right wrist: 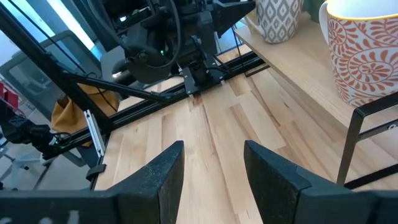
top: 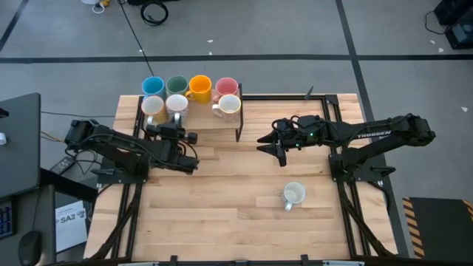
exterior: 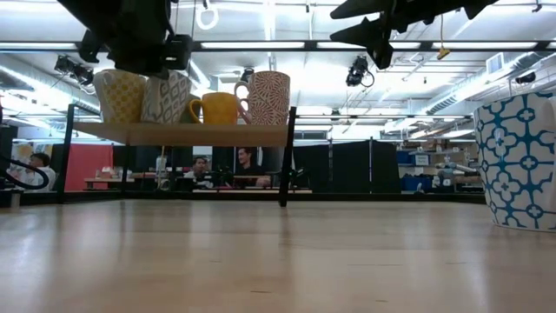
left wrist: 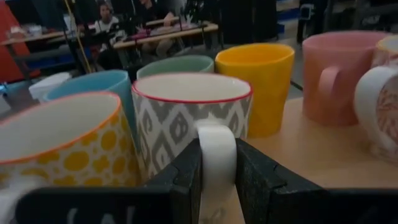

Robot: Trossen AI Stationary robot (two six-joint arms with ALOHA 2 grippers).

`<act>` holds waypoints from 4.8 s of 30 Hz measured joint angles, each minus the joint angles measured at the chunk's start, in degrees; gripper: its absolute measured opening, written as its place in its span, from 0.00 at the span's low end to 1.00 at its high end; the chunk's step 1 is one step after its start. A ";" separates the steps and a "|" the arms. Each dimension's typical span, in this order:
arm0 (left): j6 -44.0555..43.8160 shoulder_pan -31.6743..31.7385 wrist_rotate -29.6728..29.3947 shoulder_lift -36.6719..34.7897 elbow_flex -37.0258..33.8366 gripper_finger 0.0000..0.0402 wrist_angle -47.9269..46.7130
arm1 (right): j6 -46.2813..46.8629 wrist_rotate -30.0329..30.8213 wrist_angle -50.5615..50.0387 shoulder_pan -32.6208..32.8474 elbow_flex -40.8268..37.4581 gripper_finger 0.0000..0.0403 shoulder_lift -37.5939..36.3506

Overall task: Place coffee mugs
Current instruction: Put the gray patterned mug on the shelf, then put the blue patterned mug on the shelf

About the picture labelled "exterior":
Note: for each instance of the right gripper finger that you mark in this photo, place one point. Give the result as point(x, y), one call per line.
point(378, 37)
point(365, 8)

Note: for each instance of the white yellow-dotted mug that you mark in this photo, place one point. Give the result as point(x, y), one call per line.
point(119, 95)

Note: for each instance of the grey diamond pattern mug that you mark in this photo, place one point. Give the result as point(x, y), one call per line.
point(167, 97)

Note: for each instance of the plain yellow mug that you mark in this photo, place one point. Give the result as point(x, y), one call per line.
point(217, 108)

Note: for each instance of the orange floral pattern mug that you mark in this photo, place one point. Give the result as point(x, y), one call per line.
point(269, 97)

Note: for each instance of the blue floral pattern mug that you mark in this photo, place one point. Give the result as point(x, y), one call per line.
point(517, 161)

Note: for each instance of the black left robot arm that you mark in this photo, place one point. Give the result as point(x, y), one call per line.
point(100, 17)

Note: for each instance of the black ceiling spotlight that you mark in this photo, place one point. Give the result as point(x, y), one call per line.
point(74, 71)
point(246, 74)
point(525, 78)
point(357, 70)

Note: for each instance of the white ceiling air vent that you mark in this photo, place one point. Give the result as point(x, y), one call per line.
point(495, 63)

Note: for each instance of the wooden black-framed shelf riser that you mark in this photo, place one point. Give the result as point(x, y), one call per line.
point(195, 135)

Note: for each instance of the red partition panel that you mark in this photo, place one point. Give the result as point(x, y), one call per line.
point(91, 165)

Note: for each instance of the blue storage bin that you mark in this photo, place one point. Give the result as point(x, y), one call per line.
point(406, 157)
point(412, 182)

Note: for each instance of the person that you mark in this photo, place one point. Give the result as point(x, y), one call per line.
point(200, 167)
point(41, 167)
point(247, 163)

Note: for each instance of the black room divider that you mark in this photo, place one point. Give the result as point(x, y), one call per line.
point(347, 167)

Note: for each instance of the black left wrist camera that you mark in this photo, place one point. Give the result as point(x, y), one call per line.
point(179, 52)

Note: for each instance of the black aluminium rig frame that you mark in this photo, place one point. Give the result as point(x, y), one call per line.
point(310, 45)

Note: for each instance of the colourful wall poster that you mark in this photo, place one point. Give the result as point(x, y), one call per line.
point(21, 152)

